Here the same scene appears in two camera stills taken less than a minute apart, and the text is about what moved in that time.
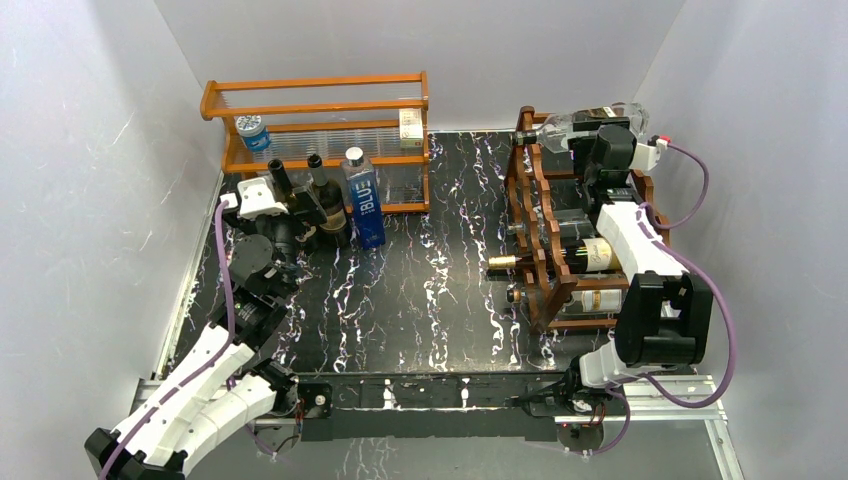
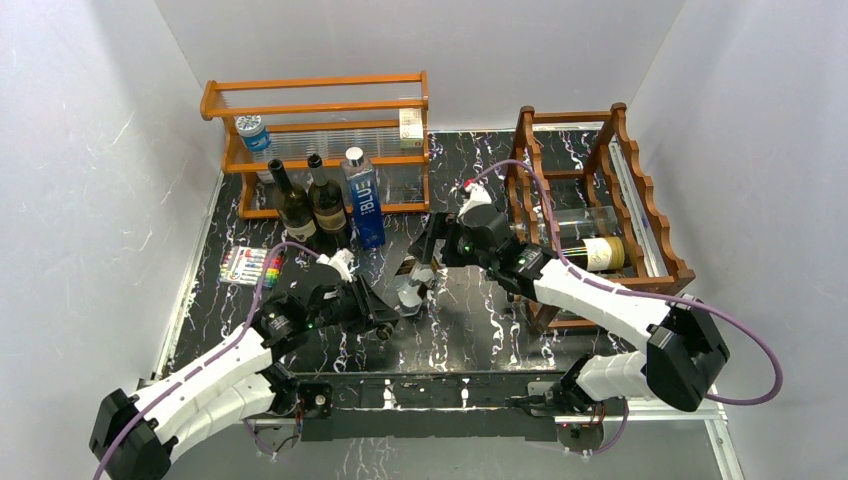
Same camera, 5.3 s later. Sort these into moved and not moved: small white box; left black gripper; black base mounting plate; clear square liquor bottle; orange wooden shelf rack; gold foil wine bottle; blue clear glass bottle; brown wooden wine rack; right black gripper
Moved: clear square liquor bottle; right black gripper; left black gripper
Not moved: blue clear glass bottle; black base mounting plate; gold foil wine bottle; orange wooden shelf rack; small white box; brown wooden wine rack
